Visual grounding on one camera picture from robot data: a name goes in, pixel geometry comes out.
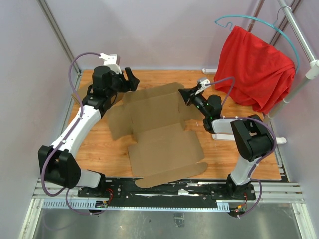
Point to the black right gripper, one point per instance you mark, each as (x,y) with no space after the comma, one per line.
(194,96)

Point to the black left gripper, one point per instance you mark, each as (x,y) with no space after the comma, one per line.
(131,84)

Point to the brown cardboard box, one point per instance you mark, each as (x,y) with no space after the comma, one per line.
(82,92)
(164,151)

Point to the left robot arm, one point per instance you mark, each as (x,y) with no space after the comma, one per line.
(57,162)

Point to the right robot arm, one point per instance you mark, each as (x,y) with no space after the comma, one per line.
(253,139)

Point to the folded brown cardboard box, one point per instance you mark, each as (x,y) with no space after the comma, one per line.
(82,92)

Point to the red cloth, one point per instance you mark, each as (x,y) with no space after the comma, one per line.
(253,72)

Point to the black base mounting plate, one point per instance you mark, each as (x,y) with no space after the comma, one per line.
(185,193)

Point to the teal clothes hanger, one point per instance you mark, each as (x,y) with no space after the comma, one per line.
(230,26)

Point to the white clothes rack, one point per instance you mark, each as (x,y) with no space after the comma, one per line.
(312,73)

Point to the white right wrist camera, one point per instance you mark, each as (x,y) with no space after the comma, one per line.
(202,84)

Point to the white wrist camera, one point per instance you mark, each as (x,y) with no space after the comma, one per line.
(112,61)
(202,84)

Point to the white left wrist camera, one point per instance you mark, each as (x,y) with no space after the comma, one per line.
(112,61)

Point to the grey slotted cable duct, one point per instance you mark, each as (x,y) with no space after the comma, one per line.
(94,205)

